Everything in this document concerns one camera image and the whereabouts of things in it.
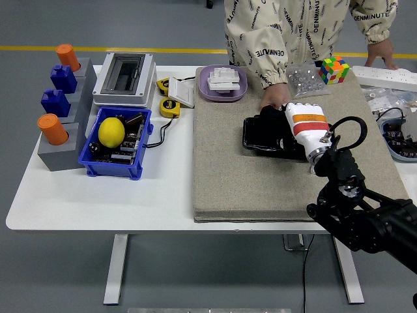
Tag person's left hand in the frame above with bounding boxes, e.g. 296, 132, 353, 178
364, 38, 399, 70

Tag person's right hand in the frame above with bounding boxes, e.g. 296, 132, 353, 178
259, 83, 291, 112

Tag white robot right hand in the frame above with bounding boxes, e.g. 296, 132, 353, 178
275, 102, 330, 156

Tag black glossy panel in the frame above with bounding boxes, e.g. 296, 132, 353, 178
242, 115, 336, 160

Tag white power strip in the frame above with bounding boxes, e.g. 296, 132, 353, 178
352, 65, 417, 92

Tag clear bag of metal nuts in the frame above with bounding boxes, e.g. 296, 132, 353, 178
284, 59, 332, 100

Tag clear bags of small parts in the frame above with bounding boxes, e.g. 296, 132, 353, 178
360, 83, 417, 115

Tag colourful puzzle cube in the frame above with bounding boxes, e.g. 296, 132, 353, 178
318, 55, 351, 85

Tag purple dish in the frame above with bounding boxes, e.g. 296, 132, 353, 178
198, 64, 249, 102

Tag person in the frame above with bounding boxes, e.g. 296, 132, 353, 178
223, 0, 399, 88

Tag grey metal part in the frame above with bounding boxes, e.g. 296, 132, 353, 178
399, 106, 417, 143

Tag grey-brown mat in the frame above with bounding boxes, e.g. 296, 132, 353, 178
192, 66, 411, 224

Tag yellow tape measure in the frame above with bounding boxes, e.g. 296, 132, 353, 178
156, 77, 177, 97
159, 97, 182, 119

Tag dark circuit board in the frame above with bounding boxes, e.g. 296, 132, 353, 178
88, 112, 147, 164

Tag white table leg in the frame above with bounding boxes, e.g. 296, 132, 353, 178
103, 233, 128, 306
332, 234, 365, 305

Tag yellow lemon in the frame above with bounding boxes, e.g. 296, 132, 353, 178
98, 117, 126, 149

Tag blue plastic bin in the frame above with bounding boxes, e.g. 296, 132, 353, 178
78, 106, 154, 181

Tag orange cylinder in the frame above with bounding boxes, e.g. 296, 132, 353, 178
36, 113, 70, 146
55, 44, 81, 72

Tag blue block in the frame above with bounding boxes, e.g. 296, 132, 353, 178
50, 65, 78, 95
40, 89, 72, 118

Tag grey stepped block holder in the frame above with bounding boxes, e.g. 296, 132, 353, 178
36, 57, 98, 173

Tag white switch parts stack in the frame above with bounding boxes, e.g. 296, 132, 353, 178
207, 65, 243, 95

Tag white wall switch plate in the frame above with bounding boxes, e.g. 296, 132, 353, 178
168, 78, 196, 109

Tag grey table bracket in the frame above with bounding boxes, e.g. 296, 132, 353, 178
282, 233, 310, 252

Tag thin black wire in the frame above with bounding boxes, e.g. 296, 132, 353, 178
143, 116, 176, 149

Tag grey electrical enclosure box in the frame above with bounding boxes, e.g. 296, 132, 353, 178
91, 52, 158, 109

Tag black floor cable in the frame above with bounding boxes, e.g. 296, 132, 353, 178
301, 234, 316, 313

